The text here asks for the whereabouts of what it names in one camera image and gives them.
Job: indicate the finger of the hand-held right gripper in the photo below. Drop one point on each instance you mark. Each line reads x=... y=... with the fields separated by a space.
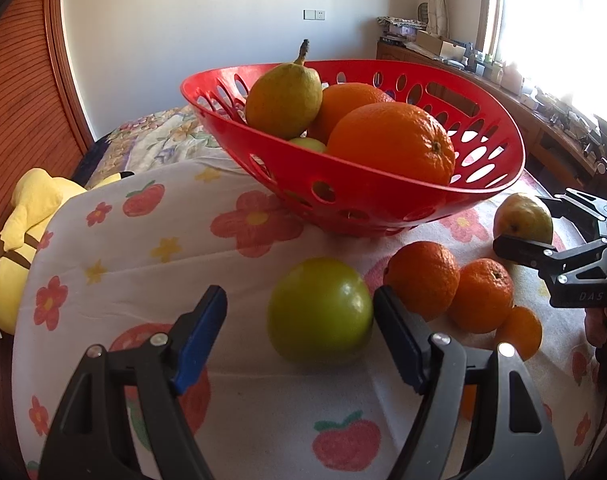
x=521 y=250
x=578 y=205

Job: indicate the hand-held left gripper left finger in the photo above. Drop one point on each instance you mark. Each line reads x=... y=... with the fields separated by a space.
x=198 y=340

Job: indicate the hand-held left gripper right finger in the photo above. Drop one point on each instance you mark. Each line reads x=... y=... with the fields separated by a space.
x=403 y=340

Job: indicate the yellow-red pear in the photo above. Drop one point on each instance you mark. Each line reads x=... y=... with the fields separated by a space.
x=521 y=215

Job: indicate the green apple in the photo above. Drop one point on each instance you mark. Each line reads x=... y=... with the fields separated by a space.
x=308 y=144
x=321 y=310

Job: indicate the red perforated plastic basket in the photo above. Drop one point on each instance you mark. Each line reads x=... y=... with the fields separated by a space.
x=393 y=200

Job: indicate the large orange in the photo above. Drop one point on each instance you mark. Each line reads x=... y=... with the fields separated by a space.
x=393 y=145
x=348 y=105

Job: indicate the yellow pear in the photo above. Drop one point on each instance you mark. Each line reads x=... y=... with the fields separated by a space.
x=283 y=100

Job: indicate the person's right hand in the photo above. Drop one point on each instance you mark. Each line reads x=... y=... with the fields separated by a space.
x=596 y=325

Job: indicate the small tangerine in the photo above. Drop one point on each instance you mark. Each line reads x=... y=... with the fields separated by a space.
x=423 y=277
x=483 y=295
x=521 y=332

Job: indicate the wooden sideboard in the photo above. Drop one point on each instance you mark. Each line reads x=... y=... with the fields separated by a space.
x=538 y=135

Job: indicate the white strawberry print cloth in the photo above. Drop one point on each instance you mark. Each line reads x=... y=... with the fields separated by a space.
x=133 y=270

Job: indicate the wooden framed window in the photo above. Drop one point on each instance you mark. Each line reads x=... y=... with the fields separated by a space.
x=558 y=20

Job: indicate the floral bedsheet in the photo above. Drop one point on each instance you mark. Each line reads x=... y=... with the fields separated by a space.
x=158 y=135

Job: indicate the dark blue blanket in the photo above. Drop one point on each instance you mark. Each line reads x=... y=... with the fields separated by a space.
x=95 y=157

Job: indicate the cardboard box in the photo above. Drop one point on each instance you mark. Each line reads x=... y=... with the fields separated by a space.
x=433 y=41

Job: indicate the yellow plush toy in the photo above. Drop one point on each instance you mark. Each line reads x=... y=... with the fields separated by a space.
x=33 y=195

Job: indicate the wooden slatted wardrobe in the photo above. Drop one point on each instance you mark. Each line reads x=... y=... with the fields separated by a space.
x=28 y=85

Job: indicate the white wall switch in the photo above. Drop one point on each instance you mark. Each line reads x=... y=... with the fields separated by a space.
x=314 y=15

